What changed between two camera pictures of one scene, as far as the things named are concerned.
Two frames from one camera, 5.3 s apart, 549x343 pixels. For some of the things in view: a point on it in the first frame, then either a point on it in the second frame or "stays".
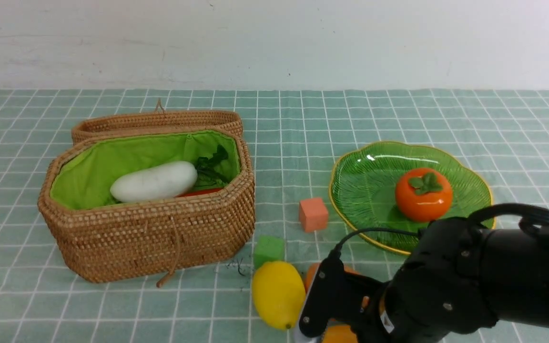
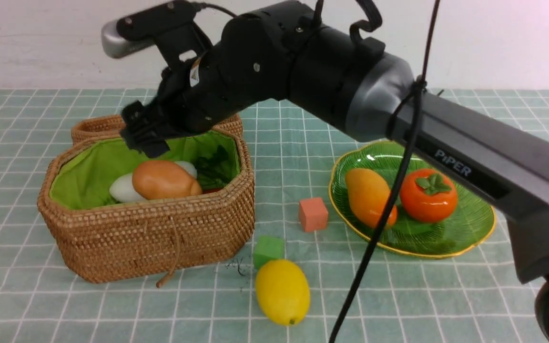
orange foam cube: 313,214 stays
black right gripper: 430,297 -> 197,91
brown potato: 310,276 -> 160,179
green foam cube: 268,248 stays
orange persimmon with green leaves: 423,194 stays
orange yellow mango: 339,333 -> 368,192
